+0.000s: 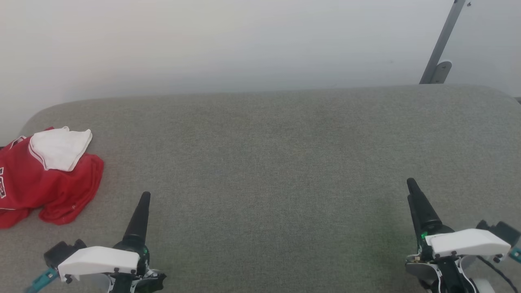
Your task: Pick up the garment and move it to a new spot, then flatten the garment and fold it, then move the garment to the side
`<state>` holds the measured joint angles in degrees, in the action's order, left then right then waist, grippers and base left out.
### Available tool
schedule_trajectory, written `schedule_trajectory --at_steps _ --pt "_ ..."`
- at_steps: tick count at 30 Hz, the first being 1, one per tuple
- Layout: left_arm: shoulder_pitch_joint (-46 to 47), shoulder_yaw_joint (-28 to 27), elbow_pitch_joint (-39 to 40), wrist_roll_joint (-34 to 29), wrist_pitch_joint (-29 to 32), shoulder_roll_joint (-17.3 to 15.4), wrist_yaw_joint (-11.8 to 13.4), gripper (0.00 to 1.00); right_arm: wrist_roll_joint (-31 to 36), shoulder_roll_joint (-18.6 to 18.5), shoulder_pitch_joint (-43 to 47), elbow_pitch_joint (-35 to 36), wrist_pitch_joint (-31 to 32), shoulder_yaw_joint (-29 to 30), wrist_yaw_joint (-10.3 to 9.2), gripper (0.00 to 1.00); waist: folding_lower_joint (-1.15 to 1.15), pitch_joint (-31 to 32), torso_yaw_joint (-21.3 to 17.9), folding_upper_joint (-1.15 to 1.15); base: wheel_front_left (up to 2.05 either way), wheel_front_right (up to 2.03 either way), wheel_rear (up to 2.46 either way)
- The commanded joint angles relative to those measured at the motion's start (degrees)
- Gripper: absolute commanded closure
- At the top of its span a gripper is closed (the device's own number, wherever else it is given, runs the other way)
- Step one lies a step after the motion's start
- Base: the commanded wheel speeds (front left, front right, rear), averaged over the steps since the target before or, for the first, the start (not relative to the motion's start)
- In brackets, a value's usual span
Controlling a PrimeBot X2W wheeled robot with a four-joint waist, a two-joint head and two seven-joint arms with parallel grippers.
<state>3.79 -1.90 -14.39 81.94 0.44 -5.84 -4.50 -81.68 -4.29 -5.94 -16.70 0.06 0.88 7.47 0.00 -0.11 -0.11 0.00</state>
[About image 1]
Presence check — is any teal left camera connector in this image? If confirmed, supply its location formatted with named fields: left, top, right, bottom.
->
left=24, top=268, right=59, bottom=293

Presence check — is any grey fabric sofa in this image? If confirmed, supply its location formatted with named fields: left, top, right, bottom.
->
left=0, top=83, right=521, bottom=293

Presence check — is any red and white shirt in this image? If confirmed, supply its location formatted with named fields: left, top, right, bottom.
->
left=0, top=127, right=104, bottom=229

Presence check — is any grey metal pole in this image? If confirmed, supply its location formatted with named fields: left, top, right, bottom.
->
left=419, top=0, right=466, bottom=85

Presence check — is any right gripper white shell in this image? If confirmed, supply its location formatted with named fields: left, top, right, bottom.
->
left=407, top=178, right=512, bottom=261

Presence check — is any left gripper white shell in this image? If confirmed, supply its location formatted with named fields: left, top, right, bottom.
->
left=58, top=191, right=151, bottom=282

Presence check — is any grey metal bracket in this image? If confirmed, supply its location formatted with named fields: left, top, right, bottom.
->
left=431, top=61, right=453, bottom=84

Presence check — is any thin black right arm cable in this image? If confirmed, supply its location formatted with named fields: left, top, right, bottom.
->
left=474, top=256, right=519, bottom=293

